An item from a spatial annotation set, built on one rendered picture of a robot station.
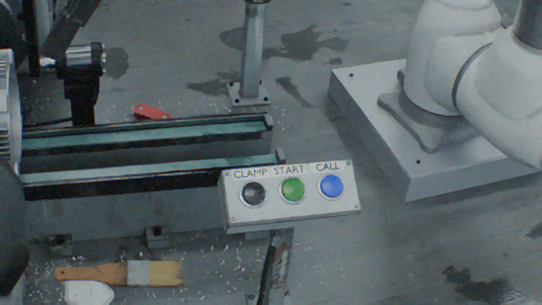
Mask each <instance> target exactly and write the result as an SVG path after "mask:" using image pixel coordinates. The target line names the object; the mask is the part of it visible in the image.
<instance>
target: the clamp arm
mask: <svg viewBox="0 0 542 305"><path fill-rule="evenodd" d="M21 5H22V11H23V16H24V22H25V23H24V29H22V41H26V45H27V48H26V50H27V56H28V62H29V67H30V78H41V77H42V71H43V70H47V69H42V68H46V64H42V63H41V62H46V59H44V58H45V56H44V57H42V56H41V48H40V41H39V35H38V31H39V28H38V22H37V16H36V0H22V3H21ZM41 58H42V59H41ZM41 67H42V68H41Z"/></svg>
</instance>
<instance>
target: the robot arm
mask: <svg viewBox="0 0 542 305"><path fill-rule="evenodd" d="M101 2H102V0H68V1H67V2H66V3H65V5H64V8H62V10H61V9H60V11H59V15H58V18H57V20H56V22H55V23H54V25H53V27H52V29H51V31H50V33H49V34H48V36H47V39H46V40H45V42H44V43H43V45H42V47H41V55H42V56H43V57H44V56H45V57H48V58H51V59H53V60H56V61H58V62H61V60H62V59H63V57H64V55H65V54H66V52H67V50H68V48H69V45H70V43H71V42H72V40H73V39H74V37H75V34H76V32H77V31H78V29H79V28H80V27H81V28H84V27H85V26H86V22H87V21H88V19H89V18H90V17H91V16H92V15H93V14H94V13H95V11H96V10H97V8H98V6H99V5H100V3H101ZM412 26H413V27H412V33H411V36H410V40H409V43H408V49H407V53H406V62H405V67H404V68H400V69H398V70H397V75H396V78H397V80H399V81H400V83H401V84H402V85H403V87H402V91H397V92H391V93H383V94H380V95H379V96H378V101H377V104H378V105H379V106H380V107H382V109H384V110H386V111H387V112H389V113H391V114H392V115H393V116H394V117H395V118H396V119H397V121H398V122H399V123H400V124H401V125H402V126H403V127H404V128H405V129H406V130H407V131H408V132H409V134H410V135H411V136H413V137H414V138H415V139H416V140H417V141H418V143H419V145H420V147H421V149H422V150H423V151H424V152H426V153H436V152H438V151H439V150H440V149H442V147H446V146H449V145H451V144H454V143H457V142H460V141H465V140H467V139H471V138H474V137H476V136H482V137H483V138H484V139H486V140H487V141H488V142H490V143H491V144H492V145H493V146H494V147H496V149H497V150H499V151H500V152H502V153H503V154H504V155H505V156H507V157H508V158H510V159H512V160H514V161H516V162H518V163H520V164H523V165H526V166H528V167H530V168H534V169H542V0H519V4H518V6H517V14H516V17H515V20H514V23H513V26H511V27H510V28H508V29H507V28H506V29H504V28H503V27H502V26H501V15H500V12H499V10H498V8H497V7H496V6H495V5H494V3H493V1H492V0H426V1H425V2H424V4H423V6H422V7H421V8H420V10H419V11H418V14H417V16H416V18H415V20H414V22H413V25H412Z"/></svg>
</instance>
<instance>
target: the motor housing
mask: <svg viewBox="0 0 542 305"><path fill-rule="evenodd" d="M0 94H7V97H8V114H0V156H2V157H3V158H4V159H5V160H6V161H7V162H8V163H9V164H10V165H11V167H12V168H13V169H14V166H15V165H16V164H18V165H19V168H20V162H21V146H22V137H21V118H20V107H19V106H20V99H19V87H18V81H17V77H16V73H15V66H14V64H13V63H12V62H11V61H10V60H9V56H8V53H0Z"/></svg>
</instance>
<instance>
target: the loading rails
mask: <svg viewBox="0 0 542 305"><path fill-rule="evenodd" d="M273 128H274V124H273V121H272V120H271V117H270V115H269V112H268V111H262V112H248V113H235V114H222V115H208V116H196V117H182V118H169V119H146V120H144V121H131V122H118V123H106V124H93V125H69V126H66V127H57V128H45V129H33V130H21V137H22V146H21V162H20V168H19V180H20V184H21V185H22V188H23V191H24V194H25V207H26V213H25V245H30V244H38V243H45V244H46V243H47V246H48V251H49V256H50V257H58V256H67V255H68V256H73V254H74V241H78V240H79V241H85V240H94V239H102V238H111V237H117V238H119V237H127V236H144V235H145V237H146V245H147V249H153V248H163V247H170V246H171V238H170V232H172V233H178V232H187V231H196V230H212V229H222V228H224V226H223V218H222V212H221V204H220V199H219V198H218V179H219V173H222V172H223V171H225V170H226V169H247V168H258V167H268V166H280V165H287V163H286V158H285V154H284V152H283V149H282V148H276V151H275V154H270V153H271V144H272V137H273Z"/></svg>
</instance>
